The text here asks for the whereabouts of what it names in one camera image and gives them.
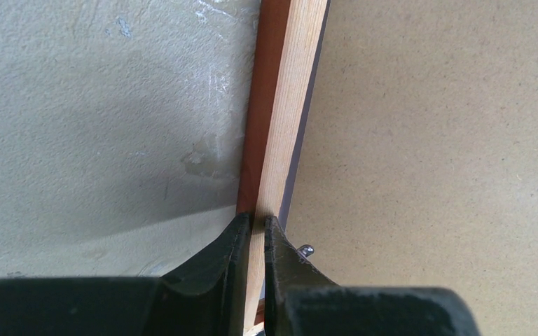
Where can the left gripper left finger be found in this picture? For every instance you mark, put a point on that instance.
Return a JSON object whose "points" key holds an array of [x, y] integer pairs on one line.
{"points": [[203, 296]]}

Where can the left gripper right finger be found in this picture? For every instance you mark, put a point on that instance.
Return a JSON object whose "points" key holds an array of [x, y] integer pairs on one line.
{"points": [[300, 300]]}

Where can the brown fibreboard backing board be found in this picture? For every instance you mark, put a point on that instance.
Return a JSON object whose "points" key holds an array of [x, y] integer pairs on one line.
{"points": [[419, 164]]}

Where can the orange wooden picture frame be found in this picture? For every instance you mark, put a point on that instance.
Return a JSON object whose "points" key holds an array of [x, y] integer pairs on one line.
{"points": [[287, 40]]}

